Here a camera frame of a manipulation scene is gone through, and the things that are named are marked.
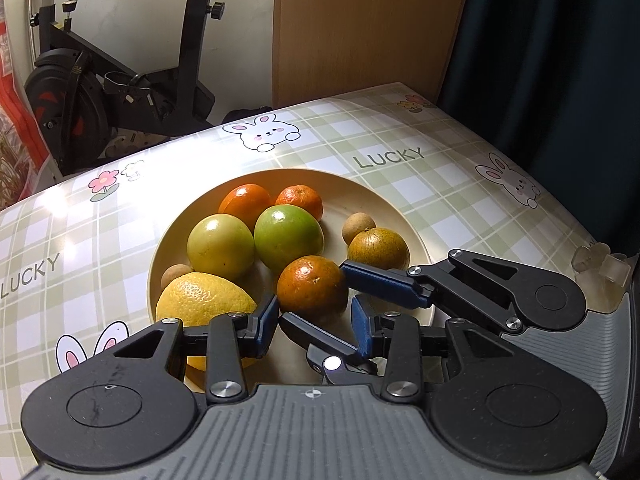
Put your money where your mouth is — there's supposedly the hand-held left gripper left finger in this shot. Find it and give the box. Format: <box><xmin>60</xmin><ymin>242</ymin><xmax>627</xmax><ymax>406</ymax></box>
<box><xmin>114</xmin><ymin>294</ymin><xmax>280</xmax><ymax>403</ymax></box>

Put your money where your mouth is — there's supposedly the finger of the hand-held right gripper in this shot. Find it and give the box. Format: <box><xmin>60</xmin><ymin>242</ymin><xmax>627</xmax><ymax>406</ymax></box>
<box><xmin>279</xmin><ymin>311</ymin><xmax>381</xmax><ymax>386</ymax></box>
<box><xmin>340</xmin><ymin>249</ymin><xmax>538</xmax><ymax>335</ymax></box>

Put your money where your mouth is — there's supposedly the wooden cabinet panel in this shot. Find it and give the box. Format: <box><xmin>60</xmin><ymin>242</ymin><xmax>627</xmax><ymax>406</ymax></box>
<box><xmin>271</xmin><ymin>0</ymin><xmax>475</xmax><ymax>108</ymax></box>

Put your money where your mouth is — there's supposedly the greenish brown mandarin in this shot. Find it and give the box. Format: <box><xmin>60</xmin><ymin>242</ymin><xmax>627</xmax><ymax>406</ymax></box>
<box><xmin>347</xmin><ymin>227</ymin><xmax>410</xmax><ymax>271</ymax></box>

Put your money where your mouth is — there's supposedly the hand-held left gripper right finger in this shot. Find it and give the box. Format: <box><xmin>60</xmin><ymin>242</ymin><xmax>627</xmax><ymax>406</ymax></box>
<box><xmin>350</xmin><ymin>295</ymin><xmax>516</xmax><ymax>403</ymax></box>

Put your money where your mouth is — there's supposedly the large yellow lemon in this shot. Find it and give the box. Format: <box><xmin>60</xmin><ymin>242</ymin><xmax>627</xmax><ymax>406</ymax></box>
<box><xmin>156</xmin><ymin>272</ymin><xmax>258</xmax><ymax>372</ymax></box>

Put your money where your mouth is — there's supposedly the orange mandarin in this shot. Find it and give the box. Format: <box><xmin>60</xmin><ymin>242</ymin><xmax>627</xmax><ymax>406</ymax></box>
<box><xmin>275</xmin><ymin>185</ymin><xmax>324</xmax><ymax>221</ymax></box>
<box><xmin>218</xmin><ymin>184</ymin><xmax>273</xmax><ymax>231</ymax></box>
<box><xmin>276</xmin><ymin>255</ymin><xmax>348</xmax><ymax>322</ymax></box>

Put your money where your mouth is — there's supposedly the black exercise bike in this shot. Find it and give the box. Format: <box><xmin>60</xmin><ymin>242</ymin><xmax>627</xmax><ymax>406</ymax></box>
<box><xmin>2</xmin><ymin>0</ymin><xmax>273</xmax><ymax>171</ymax></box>

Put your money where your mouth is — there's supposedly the pale yellow-green apple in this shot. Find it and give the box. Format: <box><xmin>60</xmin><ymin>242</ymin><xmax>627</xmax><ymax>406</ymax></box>
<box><xmin>187</xmin><ymin>213</ymin><xmax>256</xmax><ymax>281</ymax></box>

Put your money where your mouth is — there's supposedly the green plaid printed tablecloth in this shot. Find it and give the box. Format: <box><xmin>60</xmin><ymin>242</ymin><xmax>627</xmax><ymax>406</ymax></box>
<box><xmin>0</xmin><ymin>81</ymin><xmax>640</xmax><ymax>461</ymax></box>

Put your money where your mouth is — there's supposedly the small brown longan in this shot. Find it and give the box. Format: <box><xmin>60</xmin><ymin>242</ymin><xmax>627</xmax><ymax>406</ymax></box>
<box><xmin>161</xmin><ymin>264</ymin><xmax>192</xmax><ymax>288</ymax></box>
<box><xmin>342</xmin><ymin>212</ymin><xmax>376</xmax><ymax>246</ymax></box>

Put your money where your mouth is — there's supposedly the clear plastic corner guard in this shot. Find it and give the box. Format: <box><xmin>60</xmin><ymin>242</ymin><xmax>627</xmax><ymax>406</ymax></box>
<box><xmin>571</xmin><ymin>242</ymin><xmax>632</xmax><ymax>291</ymax></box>

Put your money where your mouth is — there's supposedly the dark blue curtain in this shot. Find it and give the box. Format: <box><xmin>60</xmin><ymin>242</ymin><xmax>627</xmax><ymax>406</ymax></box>
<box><xmin>440</xmin><ymin>0</ymin><xmax>640</xmax><ymax>261</ymax></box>

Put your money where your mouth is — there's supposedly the green apple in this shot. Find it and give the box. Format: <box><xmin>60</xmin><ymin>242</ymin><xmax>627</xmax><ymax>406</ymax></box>
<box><xmin>254</xmin><ymin>204</ymin><xmax>325</xmax><ymax>273</ymax></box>

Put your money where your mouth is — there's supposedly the beige round plate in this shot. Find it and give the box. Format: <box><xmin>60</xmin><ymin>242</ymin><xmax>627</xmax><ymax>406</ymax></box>
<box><xmin>146</xmin><ymin>168</ymin><xmax>440</xmax><ymax>395</ymax></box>

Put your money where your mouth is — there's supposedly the red printed wall tapestry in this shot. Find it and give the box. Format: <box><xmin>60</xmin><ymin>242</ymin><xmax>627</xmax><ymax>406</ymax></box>
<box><xmin>0</xmin><ymin>0</ymin><xmax>63</xmax><ymax>211</ymax></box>

